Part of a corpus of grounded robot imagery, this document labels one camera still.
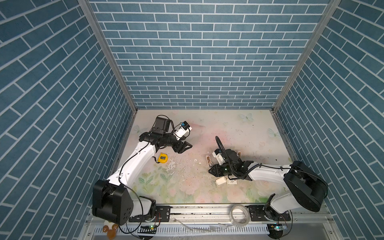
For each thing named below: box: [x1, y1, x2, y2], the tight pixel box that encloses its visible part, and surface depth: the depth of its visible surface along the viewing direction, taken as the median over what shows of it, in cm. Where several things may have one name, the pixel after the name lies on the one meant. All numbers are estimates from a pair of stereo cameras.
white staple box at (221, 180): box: [215, 176, 228, 186], surface depth 86 cm
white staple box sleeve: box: [227, 178, 238, 185], surface depth 84 cm
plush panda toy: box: [102, 220, 119, 240], surface depth 69 cm
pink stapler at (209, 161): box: [206, 155, 214, 169], surface depth 91 cm
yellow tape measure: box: [158, 152, 169, 164], surface depth 93 cm
